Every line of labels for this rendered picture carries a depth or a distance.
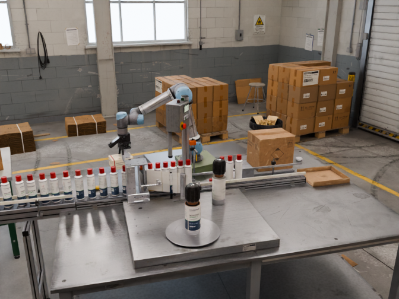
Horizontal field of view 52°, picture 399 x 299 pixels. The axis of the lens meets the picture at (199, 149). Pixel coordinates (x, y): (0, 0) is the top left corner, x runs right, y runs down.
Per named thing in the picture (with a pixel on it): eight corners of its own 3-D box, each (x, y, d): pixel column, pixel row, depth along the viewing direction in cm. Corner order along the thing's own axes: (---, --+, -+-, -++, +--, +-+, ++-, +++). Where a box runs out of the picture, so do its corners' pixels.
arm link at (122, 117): (127, 113, 292) (116, 114, 290) (128, 128, 295) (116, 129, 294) (127, 111, 299) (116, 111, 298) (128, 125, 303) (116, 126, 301)
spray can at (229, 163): (227, 184, 293) (227, 157, 286) (224, 181, 298) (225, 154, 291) (234, 183, 295) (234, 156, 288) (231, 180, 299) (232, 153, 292)
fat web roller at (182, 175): (180, 202, 267) (180, 175, 261) (179, 199, 271) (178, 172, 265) (187, 201, 268) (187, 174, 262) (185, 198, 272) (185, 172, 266)
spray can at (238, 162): (236, 183, 295) (237, 156, 288) (233, 180, 300) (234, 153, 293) (243, 182, 296) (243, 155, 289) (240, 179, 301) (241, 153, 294)
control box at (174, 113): (165, 131, 276) (165, 104, 269) (176, 124, 291) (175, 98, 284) (180, 133, 273) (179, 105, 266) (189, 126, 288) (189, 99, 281)
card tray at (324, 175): (313, 187, 300) (313, 182, 299) (296, 173, 324) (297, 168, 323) (349, 183, 307) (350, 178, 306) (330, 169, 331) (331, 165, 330)
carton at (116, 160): (113, 170, 299) (111, 161, 297) (108, 164, 310) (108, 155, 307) (134, 167, 305) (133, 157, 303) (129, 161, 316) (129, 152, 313)
